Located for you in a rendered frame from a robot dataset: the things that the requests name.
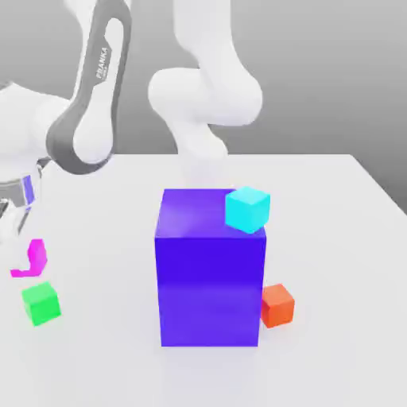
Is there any small green cube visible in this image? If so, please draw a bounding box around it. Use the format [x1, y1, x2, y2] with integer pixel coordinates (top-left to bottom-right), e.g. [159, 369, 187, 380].
[21, 281, 62, 328]

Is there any large purple box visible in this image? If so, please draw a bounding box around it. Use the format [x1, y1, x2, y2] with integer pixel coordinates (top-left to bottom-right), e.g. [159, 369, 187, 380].
[153, 188, 267, 348]

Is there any small magenta cube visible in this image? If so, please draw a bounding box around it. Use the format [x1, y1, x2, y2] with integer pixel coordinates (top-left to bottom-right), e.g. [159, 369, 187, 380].
[10, 238, 48, 278]

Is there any small orange cube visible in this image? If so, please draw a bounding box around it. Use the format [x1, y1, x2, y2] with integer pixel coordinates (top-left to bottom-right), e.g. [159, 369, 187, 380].
[260, 283, 296, 329]

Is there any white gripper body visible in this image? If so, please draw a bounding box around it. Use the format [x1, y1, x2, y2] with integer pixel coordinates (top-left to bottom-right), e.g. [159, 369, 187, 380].
[0, 199, 34, 246]

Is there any small cyan cube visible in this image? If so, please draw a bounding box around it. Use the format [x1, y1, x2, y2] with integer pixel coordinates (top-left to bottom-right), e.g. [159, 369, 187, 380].
[224, 185, 272, 235]

